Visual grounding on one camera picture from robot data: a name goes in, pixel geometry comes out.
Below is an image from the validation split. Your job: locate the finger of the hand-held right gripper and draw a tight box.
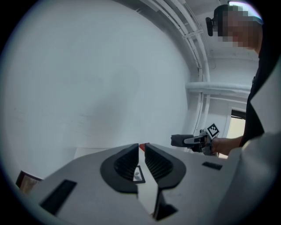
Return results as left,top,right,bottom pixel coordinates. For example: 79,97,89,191
183,135,206,145

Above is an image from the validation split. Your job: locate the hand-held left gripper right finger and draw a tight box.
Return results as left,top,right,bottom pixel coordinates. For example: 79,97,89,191
144,142,234,223

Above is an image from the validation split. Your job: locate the grey wiping cloth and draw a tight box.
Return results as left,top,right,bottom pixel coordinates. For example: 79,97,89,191
170,134,196,147

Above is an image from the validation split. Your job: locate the white table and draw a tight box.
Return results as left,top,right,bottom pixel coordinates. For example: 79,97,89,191
73,144,160,217

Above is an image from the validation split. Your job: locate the black head-worn camera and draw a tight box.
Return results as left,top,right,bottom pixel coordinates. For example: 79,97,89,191
205,0,264,37

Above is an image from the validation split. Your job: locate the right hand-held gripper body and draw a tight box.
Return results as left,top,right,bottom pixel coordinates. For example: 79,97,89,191
192,123,221,156

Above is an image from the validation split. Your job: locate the person's right forearm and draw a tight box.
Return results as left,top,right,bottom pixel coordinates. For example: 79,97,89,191
212,135,245,156

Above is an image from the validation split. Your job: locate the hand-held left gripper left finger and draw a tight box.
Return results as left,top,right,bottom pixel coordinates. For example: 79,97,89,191
27,143,154,225

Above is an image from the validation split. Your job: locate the window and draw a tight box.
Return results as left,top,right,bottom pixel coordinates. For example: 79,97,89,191
227,108,247,139

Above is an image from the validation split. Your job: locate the person's head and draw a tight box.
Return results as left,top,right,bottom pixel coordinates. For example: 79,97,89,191
216,3,264,55

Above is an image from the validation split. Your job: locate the person's black shirt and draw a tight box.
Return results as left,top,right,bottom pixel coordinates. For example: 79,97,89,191
239,33,281,150

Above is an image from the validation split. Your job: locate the thick white insulated pipe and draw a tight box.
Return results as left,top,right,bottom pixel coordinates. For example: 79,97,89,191
185,82,252,95

